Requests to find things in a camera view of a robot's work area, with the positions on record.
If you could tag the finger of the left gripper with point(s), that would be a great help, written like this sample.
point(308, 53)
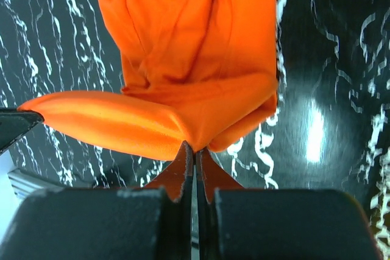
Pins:
point(15, 124)

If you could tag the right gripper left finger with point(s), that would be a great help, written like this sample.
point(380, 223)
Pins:
point(153, 222)

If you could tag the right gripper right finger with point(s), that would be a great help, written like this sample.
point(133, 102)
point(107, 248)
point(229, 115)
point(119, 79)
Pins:
point(240, 223)

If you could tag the orange t shirt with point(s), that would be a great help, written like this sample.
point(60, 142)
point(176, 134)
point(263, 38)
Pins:
point(197, 71)

